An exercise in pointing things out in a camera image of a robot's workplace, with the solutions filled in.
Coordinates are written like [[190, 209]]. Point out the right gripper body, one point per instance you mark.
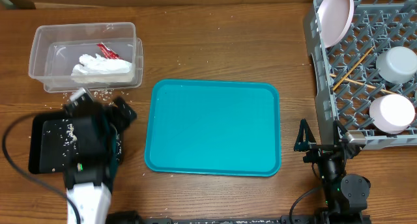
[[318, 152]]

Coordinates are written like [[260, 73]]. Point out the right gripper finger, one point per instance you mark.
[[305, 140], [339, 132]]

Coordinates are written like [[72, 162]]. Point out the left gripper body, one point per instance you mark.
[[112, 136]]

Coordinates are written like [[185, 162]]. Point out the small pink bowl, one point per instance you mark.
[[392, 113]]

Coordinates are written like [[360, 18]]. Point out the white napkin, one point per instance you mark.
[[102, 70]]

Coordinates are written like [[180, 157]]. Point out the wooden chopstick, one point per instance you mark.
[[352, 69], [364, 84]]

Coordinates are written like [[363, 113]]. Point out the red snack wrapper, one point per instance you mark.
[[107, 52]]

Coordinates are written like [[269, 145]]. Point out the grey-white bowl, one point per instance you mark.
[[397, 65]]

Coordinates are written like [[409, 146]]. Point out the large white plate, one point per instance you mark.
[[335, 18]]

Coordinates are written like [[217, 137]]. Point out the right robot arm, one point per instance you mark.
[[345, 194]]

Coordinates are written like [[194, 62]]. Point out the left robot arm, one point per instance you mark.
[[89, 193]]

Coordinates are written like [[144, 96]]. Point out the grey dishwasher rack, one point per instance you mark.
[[384, 24]]

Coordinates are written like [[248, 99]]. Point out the scattered rice on table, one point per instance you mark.
[[104, 96]]

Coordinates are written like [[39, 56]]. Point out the black plastic tray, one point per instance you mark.
[[53, 159]]

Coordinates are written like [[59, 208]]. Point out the teal serving tray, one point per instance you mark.
[[214, 128]]

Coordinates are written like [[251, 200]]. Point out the clear plastic container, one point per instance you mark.
[[56, 50]]

